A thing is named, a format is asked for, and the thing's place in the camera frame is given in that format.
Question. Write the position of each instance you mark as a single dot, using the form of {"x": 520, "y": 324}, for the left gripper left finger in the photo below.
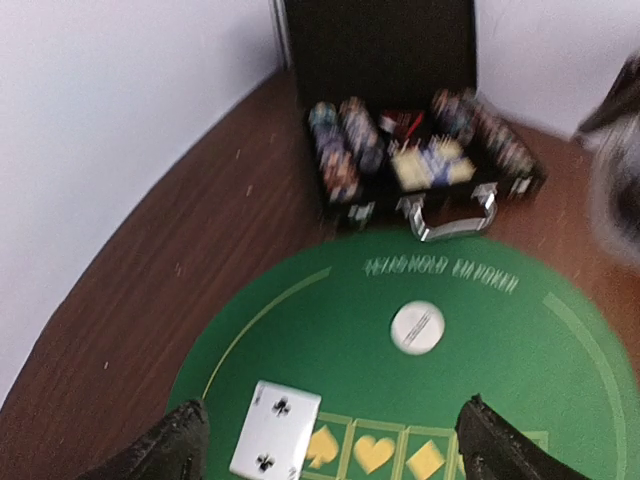
{"x": 174, "y": 448}

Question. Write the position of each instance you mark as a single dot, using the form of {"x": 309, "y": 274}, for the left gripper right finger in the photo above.
{"x": 492, "y": 448}

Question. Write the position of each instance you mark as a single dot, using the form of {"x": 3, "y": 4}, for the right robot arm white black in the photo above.
{"x": 611, "y": 132}

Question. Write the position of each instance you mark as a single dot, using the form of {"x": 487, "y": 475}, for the white dealer button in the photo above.
{"x": 417, "y": 327}

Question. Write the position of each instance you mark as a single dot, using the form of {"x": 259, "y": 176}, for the round green poker mat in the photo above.
{"x": 516, "y": 333}

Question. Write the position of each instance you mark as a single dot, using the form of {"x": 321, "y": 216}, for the blue boxed card deck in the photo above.
{"x": 440, "y": 163}

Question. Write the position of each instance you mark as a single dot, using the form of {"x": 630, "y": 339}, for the chip row in case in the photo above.
{"x": 464, "y": 118}
{"x": 348, "y": 147}

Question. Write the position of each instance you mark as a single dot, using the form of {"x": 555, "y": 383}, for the upper chip row in case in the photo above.
{"x": 348, "y": 147}

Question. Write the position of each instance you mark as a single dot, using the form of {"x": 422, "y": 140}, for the triangular black card guard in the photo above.
{"x": 401, "y": 124}

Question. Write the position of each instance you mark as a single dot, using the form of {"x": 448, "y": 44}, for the black poker chip case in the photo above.
{"x": 394, "y": 55}

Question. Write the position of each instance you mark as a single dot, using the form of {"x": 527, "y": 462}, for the chrome case handle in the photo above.
{"x": 428, "y": 224}

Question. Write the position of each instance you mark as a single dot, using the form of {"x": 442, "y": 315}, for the right aluminium post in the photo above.
{"x": 280, "y": 29}

